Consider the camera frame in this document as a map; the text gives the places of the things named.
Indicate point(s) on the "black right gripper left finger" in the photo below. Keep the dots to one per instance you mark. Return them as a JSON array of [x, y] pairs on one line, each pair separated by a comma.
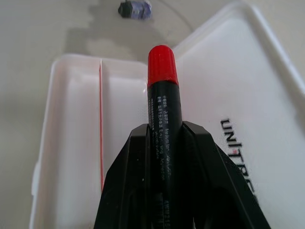
[[124, 181]]

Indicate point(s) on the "white plastic pencil case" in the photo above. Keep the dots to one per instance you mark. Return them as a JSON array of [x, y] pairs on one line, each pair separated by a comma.
[[238, 83]]

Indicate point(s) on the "black marker with blue cap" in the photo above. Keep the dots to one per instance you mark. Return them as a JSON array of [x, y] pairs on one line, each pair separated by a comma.
[[134, 8]]

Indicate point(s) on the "black marker with red cap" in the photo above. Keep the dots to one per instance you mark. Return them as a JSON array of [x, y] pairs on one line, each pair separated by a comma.
[[162, 107]]

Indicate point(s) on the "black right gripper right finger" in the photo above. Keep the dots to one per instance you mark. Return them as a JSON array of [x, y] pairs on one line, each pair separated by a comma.
[[209, 181]]

